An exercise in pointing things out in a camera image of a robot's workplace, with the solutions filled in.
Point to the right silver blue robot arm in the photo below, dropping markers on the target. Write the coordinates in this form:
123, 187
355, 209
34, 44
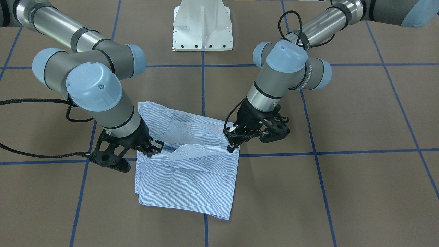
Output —
88, 78

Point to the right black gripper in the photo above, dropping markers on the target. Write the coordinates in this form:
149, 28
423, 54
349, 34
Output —
138, 136

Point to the light blue striped shirt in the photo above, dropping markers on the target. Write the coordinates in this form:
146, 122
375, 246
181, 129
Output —
194, 171

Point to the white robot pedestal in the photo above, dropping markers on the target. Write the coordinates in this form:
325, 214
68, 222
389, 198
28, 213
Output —
202, 25

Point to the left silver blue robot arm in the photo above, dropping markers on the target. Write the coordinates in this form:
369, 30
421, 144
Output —
285, 65

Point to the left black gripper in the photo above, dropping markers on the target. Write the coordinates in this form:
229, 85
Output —
247, 117

